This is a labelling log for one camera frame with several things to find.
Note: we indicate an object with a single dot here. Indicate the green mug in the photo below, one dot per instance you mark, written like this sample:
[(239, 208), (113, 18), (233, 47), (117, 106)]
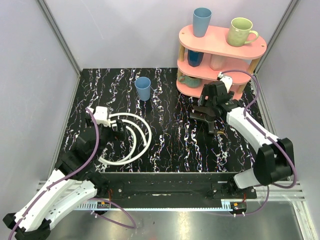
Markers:
[(240, 32)]

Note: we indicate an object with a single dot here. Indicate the blue cup on mat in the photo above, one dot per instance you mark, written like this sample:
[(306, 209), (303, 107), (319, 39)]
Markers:
[(143, 88)]

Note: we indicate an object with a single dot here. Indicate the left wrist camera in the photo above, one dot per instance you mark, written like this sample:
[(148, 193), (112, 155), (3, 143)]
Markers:
[(101, 115)]

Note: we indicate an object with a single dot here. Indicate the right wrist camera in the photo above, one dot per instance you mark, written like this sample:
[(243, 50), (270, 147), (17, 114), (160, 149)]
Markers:
[(227, 80)]

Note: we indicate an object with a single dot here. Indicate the black spray gun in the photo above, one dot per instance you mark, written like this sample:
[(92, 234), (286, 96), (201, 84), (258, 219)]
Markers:
[(206, 115)]

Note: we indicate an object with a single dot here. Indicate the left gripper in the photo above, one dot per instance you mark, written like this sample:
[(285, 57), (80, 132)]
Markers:
[(114, 129)]

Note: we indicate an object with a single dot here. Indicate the blue cup on shelf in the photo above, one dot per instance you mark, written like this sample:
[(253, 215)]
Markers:
[(201, 21)]

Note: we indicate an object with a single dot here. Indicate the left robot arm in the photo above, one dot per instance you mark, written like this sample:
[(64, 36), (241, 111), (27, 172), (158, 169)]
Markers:
[(58, 197)]

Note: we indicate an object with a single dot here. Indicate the teal ceramic mug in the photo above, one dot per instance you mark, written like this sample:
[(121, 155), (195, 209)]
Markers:
[(191, 82)]

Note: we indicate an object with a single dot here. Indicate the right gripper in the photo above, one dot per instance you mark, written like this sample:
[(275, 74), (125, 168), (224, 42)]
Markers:
[(204, 92)]

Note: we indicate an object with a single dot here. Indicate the dark blue cup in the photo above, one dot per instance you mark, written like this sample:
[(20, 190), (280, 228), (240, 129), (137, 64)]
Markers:
[(194, 58)]

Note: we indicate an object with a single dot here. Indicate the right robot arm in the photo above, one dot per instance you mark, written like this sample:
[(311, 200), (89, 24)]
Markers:
[(274, 158)]

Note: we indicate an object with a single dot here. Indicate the pink faceted cup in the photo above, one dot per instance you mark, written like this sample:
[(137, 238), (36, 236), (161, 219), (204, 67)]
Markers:
[(217, 62)]

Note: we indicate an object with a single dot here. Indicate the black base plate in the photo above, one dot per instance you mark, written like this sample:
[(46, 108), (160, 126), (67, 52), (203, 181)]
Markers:
[(225, 185)]

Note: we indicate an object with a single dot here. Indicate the pink three-tier shelf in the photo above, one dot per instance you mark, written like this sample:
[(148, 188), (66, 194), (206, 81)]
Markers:
[(243, 58)]

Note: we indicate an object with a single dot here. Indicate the black marble mat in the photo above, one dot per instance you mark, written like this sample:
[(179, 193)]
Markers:
[(178, 144)]

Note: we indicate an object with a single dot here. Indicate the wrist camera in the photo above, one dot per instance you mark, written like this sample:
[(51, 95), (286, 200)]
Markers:
[(101, 115), (227, 80)]

